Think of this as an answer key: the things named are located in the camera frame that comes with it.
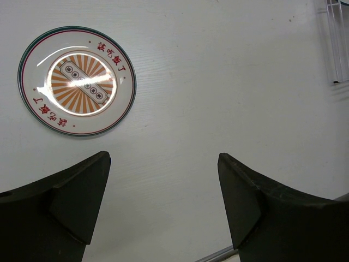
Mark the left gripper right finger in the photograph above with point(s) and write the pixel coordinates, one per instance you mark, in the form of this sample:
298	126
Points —
252	199

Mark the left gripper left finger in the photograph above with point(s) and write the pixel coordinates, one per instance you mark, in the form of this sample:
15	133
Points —
53	219

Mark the orange sunburst plate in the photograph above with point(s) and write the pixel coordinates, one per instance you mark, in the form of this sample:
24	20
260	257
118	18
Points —
76	81

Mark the white wire dish rack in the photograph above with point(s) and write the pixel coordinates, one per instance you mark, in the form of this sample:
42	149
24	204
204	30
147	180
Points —
332	17

